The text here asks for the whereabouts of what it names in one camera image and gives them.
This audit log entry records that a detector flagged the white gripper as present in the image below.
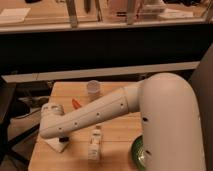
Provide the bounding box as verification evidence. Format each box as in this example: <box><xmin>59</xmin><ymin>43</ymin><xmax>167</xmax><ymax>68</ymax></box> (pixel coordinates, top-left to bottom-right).
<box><xmin>40</xmin><ymin>102</ymin><xmax>69</xmax><ymax>143</ymax></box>

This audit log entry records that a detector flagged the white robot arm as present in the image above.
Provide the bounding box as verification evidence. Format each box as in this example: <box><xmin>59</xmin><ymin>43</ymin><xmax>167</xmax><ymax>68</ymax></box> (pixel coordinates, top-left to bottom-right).
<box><xmin>39</xmin><ymin>73</ymin><xmax>207</xmax><ymax>171</ymax></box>

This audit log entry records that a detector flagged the white sponge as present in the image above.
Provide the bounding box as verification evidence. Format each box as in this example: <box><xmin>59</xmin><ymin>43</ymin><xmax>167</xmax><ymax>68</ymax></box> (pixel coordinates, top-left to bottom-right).
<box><xmin>45</xmin><ymin>138</ymin><xmax>69</xmax><ymax>153</ymax></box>

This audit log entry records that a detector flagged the translucent plastic cup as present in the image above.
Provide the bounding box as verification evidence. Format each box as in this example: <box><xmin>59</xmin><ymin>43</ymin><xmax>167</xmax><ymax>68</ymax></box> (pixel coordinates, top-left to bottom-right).
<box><xmin>86</xmin><ymin>80</ymin><xmax>101</xmax><ymax>101</ymax></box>

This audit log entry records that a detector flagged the green bowl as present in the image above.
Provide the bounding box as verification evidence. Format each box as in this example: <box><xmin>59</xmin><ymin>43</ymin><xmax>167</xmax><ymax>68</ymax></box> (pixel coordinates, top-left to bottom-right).
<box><xmin>130</xmin><ymin>135</ymin><xmax>145</xmax><ymax>171</ymax></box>

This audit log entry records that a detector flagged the white paper sheet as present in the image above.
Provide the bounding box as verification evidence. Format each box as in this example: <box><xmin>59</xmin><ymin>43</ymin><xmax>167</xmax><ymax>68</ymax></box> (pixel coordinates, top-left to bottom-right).
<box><xmin>0</xmin><ymin>8</ymin><xmax>30</xmax><ymax>24</ymax></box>

